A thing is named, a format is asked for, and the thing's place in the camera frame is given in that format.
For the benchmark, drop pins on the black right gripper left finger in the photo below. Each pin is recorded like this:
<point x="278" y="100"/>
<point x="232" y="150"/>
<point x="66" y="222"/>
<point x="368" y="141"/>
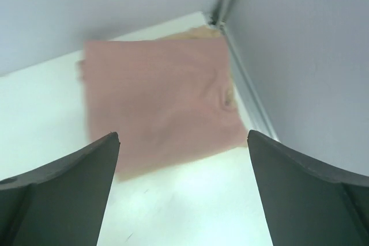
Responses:
<point x="62" y="202"/>

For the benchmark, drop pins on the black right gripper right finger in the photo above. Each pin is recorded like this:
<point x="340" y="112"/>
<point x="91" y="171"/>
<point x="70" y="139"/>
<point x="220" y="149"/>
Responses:
<point x="307" y="201"/>

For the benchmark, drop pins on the pink printed t-shirt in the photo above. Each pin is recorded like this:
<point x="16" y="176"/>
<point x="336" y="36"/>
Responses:
<point x="170" y="101"/>

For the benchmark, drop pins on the folded beige t-shirt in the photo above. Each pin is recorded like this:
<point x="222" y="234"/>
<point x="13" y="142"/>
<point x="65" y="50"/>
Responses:
<point x="204" y="32"/>

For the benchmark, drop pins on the right aluminium frame post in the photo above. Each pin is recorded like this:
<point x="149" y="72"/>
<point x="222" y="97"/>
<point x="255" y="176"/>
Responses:
<point x="218" y="19"/>

